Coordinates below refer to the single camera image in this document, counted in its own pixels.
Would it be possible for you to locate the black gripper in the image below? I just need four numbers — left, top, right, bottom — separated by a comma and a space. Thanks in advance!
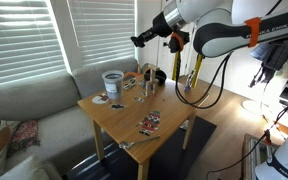
137, 11, 175, 44

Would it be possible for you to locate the orange octopus plush toy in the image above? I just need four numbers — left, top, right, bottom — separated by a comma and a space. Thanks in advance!
123, 71, 142, 80

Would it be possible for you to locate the grey translucent plastic cup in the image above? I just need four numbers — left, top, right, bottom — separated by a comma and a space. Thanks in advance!
101, 69, 125, 101

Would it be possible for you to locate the yellow black tripod leg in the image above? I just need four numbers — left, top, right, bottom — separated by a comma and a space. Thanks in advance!
171, 49, 182, 82
186, 53, 205, 90

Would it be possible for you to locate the small wooden stand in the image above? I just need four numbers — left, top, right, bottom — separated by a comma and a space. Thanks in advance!
144, 64, 161, 98

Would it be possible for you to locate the white horizontal window blind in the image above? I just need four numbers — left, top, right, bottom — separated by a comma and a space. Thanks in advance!
66, 0, 137, 67
0, 0, 67, 90

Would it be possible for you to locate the black white glasses sticker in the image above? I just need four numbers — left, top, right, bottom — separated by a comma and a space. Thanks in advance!
122, 77, 138, 91

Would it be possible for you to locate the small grey sticker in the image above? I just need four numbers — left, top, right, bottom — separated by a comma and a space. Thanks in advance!
132, 96, 145, 104

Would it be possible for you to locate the small black sticker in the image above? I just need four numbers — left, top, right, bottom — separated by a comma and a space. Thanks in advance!
109, 103, 127, 111

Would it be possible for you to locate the round white red sticker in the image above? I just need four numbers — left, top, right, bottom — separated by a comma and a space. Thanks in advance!
91, 93, 111, 106

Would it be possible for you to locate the long colourful sticker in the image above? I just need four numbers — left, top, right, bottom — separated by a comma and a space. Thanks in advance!
138, 110, 162, 137

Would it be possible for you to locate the light wooden table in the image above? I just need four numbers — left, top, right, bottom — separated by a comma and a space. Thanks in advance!
77, 68, 198, 180

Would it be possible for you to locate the small white floor object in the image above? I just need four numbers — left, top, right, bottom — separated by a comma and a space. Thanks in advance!
179, 120, 190, 131

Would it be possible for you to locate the metal spoon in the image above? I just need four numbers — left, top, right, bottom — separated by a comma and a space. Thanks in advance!
118, 134, 161, 150

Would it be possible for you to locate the dark blue rug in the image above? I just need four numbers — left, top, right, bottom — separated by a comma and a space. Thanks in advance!
65, 115, 218, 180

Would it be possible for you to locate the dark hanging jacket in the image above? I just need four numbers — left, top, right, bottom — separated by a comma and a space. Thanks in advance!
248, 39, 288, 89

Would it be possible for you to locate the grey fabric sofa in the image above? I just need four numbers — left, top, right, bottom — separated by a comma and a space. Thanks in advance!
0, 55, 140, 178

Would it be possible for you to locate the white round lamp base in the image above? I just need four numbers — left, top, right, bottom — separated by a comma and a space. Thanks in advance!
241, 98, 269, 118

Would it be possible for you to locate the red patterned cushion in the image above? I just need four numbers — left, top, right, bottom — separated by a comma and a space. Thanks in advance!
7, 119, 41, 156

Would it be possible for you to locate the glass framed low table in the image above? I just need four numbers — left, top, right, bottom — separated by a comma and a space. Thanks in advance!
241, 133, 279, 180

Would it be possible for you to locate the orange velcro cable strap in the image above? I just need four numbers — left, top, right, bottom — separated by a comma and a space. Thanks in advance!
244, 16, 263, 48
170, 31, 185, 52

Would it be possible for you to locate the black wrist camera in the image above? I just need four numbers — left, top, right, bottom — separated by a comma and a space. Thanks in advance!
168, 29, 191, 54

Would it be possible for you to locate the black looping robot cable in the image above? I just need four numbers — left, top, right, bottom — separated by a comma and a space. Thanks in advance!
174, 39, 233, 110

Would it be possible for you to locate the black cable with connector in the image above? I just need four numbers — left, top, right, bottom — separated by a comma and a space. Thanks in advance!
205, 87, 288, 180

